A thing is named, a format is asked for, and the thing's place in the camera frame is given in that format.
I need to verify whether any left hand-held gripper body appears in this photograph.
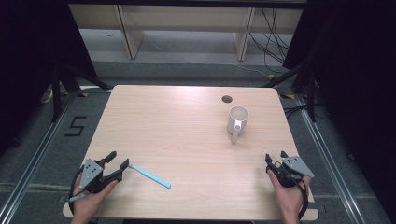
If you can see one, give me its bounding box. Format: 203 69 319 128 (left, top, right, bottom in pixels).
79 158 109 194

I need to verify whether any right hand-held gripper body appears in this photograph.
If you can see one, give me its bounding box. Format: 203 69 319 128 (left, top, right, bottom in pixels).
266 155 316 189

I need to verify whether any light blue toothbrush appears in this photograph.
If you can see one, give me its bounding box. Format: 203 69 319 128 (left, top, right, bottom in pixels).
128 163 173 189

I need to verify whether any white mug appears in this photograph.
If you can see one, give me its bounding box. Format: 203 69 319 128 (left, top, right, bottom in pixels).
226 105 250 145

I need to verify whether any person's left hand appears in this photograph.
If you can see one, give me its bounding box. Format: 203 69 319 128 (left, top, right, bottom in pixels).
72 174 120 220

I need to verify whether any person's right hand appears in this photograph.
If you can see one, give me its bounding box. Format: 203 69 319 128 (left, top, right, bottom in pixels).
268 170 312 220

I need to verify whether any black metal stand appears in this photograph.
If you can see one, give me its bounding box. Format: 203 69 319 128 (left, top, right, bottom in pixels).
50 63 112 123
263 59 318 123

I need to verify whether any dark curtain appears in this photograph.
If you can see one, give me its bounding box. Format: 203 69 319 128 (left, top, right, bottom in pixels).
281 0 396 216
0 0 98 157

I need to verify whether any light wooden shelf unit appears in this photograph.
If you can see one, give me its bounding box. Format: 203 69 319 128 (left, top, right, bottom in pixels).
68 3 304 62

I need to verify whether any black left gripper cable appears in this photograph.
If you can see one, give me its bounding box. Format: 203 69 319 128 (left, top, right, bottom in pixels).
68 166 86 217

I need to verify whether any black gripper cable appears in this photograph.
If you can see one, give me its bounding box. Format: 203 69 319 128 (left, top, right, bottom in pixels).
68 166 86 217
292 174 310 221

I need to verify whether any silver cable plug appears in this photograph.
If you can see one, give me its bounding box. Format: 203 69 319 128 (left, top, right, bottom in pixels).
67 193 89 203

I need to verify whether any metal floor rail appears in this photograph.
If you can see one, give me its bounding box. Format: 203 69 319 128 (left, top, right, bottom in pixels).
0 91 78 224
293 92 368 224

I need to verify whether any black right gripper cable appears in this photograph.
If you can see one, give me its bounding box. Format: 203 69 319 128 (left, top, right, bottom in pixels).
292 174 310 221

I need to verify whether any black floor cable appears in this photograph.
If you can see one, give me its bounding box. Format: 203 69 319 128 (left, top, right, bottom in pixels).
282 105 332 121

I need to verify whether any thin white floor cable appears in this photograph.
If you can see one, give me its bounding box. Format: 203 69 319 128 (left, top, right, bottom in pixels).
214 61 271 77

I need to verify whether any bundle of black cables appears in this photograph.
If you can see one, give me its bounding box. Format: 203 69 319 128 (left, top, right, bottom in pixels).
248 7 294 75

